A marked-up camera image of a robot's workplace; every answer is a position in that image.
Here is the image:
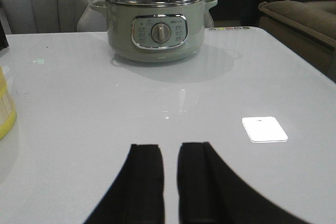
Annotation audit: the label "bamboo steamer basket yellow rims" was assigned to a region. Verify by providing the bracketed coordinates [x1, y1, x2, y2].
[0, 92, 17, 140]

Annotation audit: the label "left grey upholstered chair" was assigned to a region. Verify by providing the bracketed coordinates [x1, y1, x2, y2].
[2, 0, 90, 34]

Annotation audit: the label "brown sofa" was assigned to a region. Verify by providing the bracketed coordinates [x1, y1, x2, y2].
[258, 1, 335, 81]

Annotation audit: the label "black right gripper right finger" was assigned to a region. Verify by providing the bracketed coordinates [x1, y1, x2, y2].
[178, 142, 304, 223]

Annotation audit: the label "green electric cooking pot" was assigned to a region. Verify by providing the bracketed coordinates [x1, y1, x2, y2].
[90, 0, 217, 62]

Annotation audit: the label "coloured sticker strip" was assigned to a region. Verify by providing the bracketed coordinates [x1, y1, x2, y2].
[208, 26, 251, 31]

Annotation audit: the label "black dish rack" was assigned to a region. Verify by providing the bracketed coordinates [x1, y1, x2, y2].
[0, 23, 9, 50]

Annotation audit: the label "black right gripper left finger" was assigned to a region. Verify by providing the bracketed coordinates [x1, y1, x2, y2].
[85, 144, 164, 223]

